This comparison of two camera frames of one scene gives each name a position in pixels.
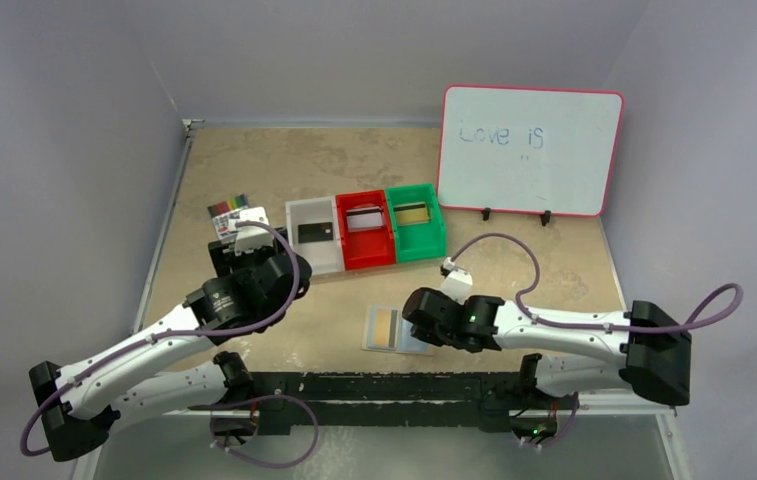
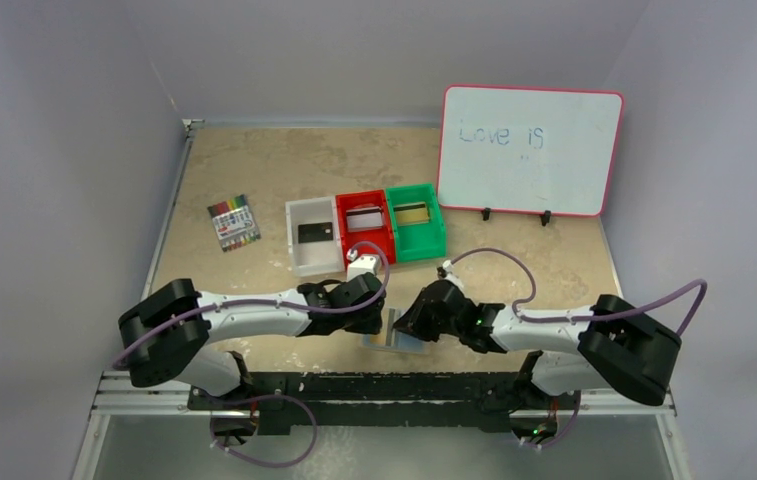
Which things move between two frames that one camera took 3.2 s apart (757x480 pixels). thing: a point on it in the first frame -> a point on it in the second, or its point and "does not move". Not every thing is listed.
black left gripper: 220,254 -> 370,299
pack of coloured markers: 225,216 does not move
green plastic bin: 422,240 does not move
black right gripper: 420,312 does not move
